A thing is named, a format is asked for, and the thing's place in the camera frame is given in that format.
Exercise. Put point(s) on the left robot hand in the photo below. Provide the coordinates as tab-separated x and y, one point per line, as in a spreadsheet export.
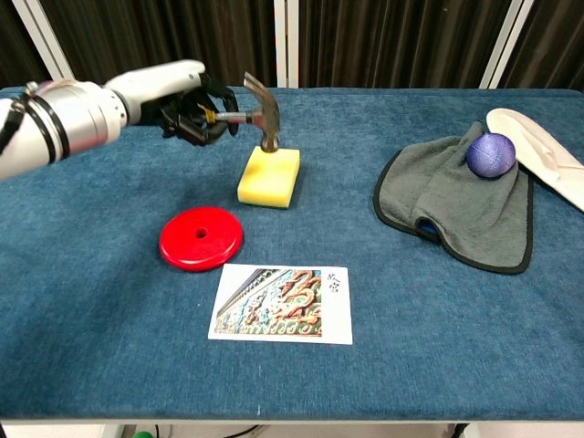
155	89

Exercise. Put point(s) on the steel claw hammer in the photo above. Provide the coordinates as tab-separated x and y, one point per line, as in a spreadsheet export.
264	121

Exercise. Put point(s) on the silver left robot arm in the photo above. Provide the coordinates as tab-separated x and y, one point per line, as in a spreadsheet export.
55	123

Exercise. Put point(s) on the yellow sponge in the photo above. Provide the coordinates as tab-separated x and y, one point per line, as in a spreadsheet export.
269	178

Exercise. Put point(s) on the red disc with hole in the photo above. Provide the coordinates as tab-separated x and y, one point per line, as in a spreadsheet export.
201	238

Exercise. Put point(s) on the blue tablecloth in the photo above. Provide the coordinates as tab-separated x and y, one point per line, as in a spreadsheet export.
292	365

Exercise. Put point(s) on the grey towel with black trim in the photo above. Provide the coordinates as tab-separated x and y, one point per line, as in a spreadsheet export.
456	205

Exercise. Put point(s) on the purple ball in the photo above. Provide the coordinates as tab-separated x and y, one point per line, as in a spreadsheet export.
490	155

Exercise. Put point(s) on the green object under table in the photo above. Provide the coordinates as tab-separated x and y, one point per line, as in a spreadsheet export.
143	434

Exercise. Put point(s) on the white slipper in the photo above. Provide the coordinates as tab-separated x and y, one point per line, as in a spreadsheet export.
538	150

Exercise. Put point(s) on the white screen frame post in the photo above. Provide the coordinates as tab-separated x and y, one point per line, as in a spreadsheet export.
286	43
504	43
43	41

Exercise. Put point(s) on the dragon wall postcard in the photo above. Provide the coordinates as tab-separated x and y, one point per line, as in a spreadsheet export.
280	303

